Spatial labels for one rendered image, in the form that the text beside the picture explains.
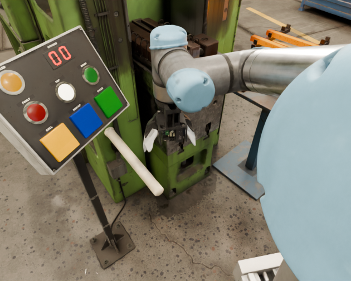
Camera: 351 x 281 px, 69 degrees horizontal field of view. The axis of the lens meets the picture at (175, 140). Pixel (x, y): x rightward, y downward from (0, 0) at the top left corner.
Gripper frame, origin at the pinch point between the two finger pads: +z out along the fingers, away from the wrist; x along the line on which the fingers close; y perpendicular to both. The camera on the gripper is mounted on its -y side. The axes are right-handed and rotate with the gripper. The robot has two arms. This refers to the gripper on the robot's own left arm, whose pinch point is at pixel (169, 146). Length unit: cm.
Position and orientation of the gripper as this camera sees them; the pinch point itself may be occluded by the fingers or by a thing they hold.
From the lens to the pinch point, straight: 76.3
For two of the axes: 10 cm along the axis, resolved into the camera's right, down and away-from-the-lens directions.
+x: 9.8, -1.3, 1.3
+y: 1.8, 6.9, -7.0
